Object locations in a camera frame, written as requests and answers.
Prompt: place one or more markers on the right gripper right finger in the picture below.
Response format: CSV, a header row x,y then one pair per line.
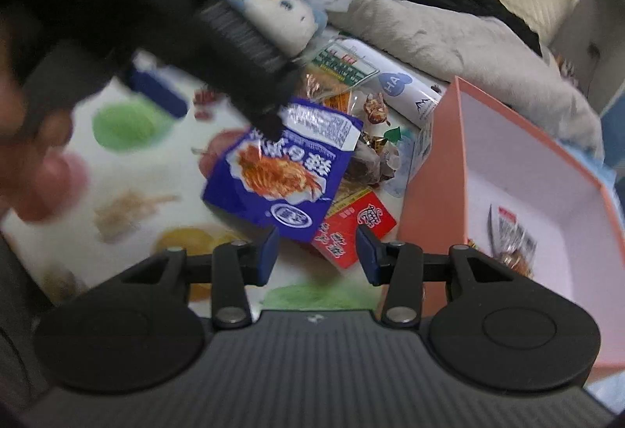
x,y
373,257

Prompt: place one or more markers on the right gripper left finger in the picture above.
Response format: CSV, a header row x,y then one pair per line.
x,y
260,258

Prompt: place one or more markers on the red foil snack packet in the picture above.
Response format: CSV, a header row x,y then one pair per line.
x,y
335,239

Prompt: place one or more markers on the blue noodle snack packet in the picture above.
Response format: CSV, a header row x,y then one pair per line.
x,y
289,183

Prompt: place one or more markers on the silver dark snack packet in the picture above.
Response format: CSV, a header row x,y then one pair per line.
x,y
511,243

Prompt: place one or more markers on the person's left hand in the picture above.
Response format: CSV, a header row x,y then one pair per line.
x,y
39,179

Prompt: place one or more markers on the printed bed sheet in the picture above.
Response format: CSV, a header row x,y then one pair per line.
x,y
146,175

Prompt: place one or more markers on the small brown candy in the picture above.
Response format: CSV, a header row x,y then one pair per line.
x,y
376,109

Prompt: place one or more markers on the green label snack packet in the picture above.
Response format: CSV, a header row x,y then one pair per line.
x,y
331,75

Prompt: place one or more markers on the white blue plush toy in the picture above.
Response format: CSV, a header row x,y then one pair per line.
x,y
288,24

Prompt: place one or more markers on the grey duvet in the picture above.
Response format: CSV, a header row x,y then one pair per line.
x,y
483,51

